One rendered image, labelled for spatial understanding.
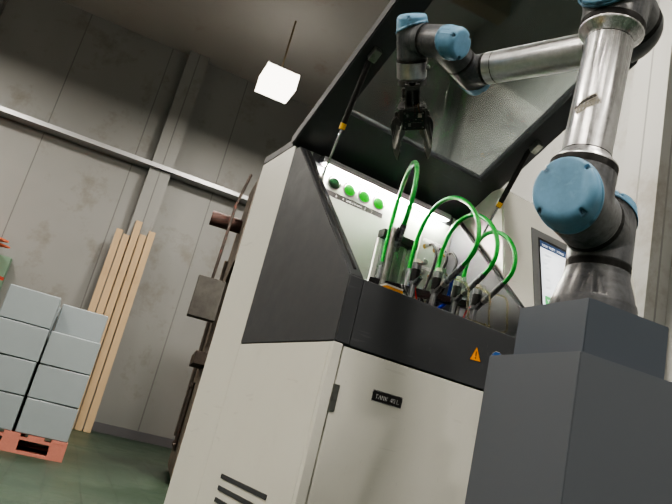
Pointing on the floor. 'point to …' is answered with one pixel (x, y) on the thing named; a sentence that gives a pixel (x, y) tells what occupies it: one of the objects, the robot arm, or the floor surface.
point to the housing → (229, 331)
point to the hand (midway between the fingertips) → (412, 154)
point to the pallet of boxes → (43, 369)
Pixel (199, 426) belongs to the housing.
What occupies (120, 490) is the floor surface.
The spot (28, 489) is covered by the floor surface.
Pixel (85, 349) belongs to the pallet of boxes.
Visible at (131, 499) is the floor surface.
